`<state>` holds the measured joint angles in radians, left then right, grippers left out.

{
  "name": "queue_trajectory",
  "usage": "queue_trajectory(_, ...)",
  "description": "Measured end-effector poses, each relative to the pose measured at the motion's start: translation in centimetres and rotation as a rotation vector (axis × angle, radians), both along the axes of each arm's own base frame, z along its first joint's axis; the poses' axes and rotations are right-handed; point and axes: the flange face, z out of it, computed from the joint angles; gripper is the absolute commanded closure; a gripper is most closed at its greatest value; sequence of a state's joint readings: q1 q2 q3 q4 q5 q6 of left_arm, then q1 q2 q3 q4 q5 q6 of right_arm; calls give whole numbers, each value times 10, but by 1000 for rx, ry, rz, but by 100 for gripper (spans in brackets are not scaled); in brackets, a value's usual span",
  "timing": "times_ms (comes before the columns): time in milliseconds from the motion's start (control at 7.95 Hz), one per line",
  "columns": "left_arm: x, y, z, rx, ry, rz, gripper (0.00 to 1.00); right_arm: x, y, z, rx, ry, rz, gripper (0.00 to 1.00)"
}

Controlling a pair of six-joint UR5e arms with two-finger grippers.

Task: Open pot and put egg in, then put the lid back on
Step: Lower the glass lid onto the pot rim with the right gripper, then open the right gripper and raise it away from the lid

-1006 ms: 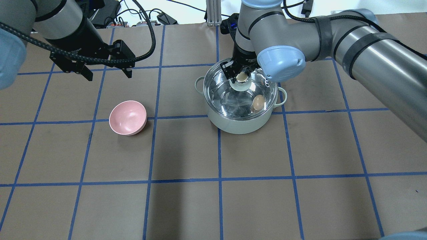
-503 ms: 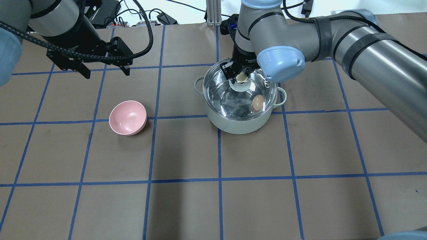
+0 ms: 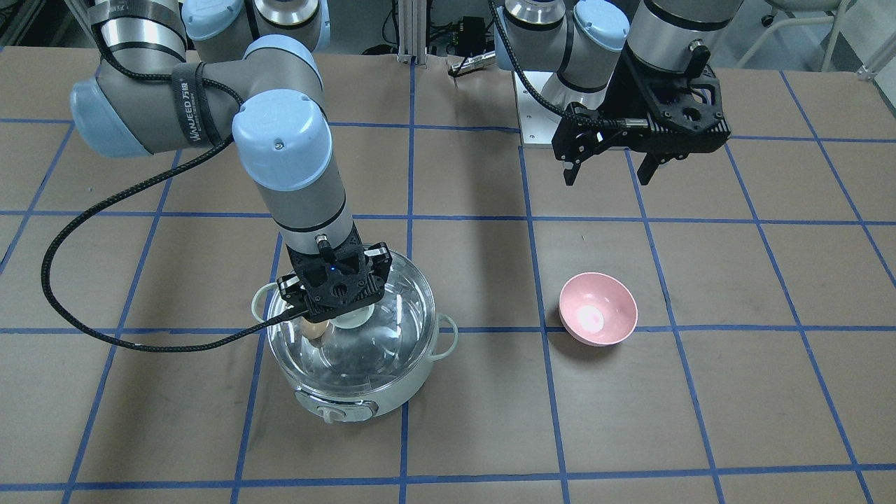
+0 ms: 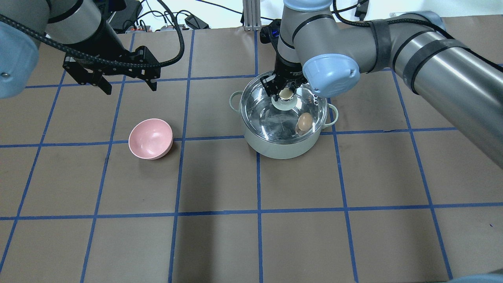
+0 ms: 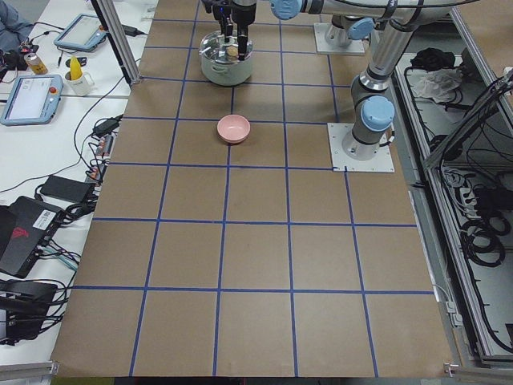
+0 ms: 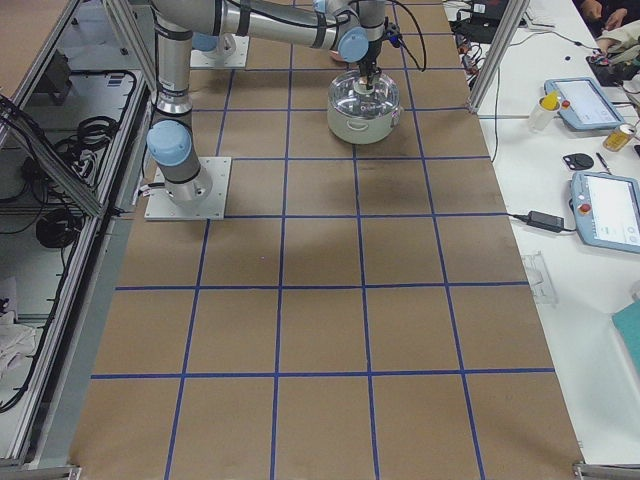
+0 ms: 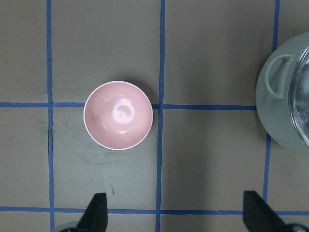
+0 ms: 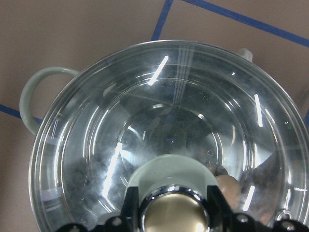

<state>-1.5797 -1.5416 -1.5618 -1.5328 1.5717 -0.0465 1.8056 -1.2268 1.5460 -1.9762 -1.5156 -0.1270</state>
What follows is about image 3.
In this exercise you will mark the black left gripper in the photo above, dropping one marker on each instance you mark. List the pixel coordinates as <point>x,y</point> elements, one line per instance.
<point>610,99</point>

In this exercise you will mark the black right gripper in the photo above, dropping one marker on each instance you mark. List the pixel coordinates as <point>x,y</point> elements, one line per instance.
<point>379,258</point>

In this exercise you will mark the glass pot lid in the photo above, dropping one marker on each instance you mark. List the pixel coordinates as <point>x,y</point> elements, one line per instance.
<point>364,357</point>

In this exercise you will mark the brown egg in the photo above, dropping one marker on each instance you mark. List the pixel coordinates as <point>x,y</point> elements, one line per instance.
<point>313,332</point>

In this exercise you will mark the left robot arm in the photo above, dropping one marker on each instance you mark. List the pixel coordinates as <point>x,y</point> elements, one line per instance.
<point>567,55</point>

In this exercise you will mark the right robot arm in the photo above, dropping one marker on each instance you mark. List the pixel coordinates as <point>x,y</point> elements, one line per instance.
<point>191,74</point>

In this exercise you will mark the pale green electric pot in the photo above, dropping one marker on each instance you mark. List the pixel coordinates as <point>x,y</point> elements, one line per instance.
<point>392,396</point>

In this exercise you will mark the pink bowl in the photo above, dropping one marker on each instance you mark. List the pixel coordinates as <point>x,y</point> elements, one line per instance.
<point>597,309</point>

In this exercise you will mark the black electronics box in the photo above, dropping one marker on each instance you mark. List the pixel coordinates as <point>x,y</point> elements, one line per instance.
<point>469,37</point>

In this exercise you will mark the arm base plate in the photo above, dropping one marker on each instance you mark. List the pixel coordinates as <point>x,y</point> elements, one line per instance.
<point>537,125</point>

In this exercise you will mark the aluminium frame post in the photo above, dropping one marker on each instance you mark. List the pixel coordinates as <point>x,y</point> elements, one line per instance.
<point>413,32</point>

